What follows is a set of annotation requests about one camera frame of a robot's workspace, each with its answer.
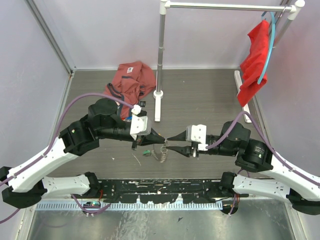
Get green key tag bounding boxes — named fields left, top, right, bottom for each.
left=143, top=150, right=151, bottom=156

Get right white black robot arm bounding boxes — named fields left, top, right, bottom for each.
left=168, top=121, right=320, bottom=216

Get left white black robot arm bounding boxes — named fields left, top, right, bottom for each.
left=0, top=98, right=166, bottom=209

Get rust red t-shirt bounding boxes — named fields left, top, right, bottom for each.
left=103, top=61, right=156, bottom=105

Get bright red shirt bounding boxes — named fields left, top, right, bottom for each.
left=237, top=20, right=269, bottom=107

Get light blue clothes hanger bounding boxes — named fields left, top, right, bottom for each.
left=256, top=11, right=277, bottom=85

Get white metal clothes rack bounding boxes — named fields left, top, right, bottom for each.
left=153, top=0, right=306, bottom=122

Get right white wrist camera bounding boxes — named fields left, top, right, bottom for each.
left=186, top=124, right=208, bottom=151

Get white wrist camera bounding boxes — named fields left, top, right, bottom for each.
left=130, top=104, right=152, bottom=140
left=186, top=124, right=208, bottom=151

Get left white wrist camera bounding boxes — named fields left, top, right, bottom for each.
left=130, top=104, right=152, bottom=140

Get black mounting base plate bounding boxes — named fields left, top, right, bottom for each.
left=72, top=178, right=251, bottom=205

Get grey slotted cable duct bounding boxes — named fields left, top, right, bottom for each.
left=35, top=200, right=223, bottom=211

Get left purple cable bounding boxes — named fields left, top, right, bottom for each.
left=0, top=92, right=137, bottom=224

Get aluminium frame post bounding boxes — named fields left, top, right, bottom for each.
left=24, top=0, right=75, bottom=75

